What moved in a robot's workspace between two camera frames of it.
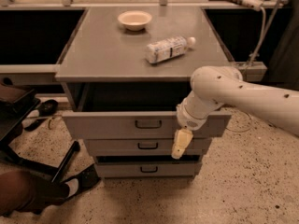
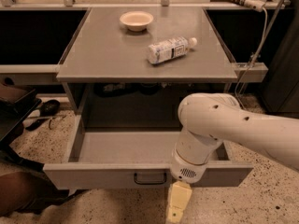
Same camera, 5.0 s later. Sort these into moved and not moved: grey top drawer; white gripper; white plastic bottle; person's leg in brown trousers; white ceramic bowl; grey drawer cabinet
Moved: grey top drawer; white gripper
Not moved: white ceramic bowl; person's leg in brown trousers; white plastic bottle; grey drawer cabinet
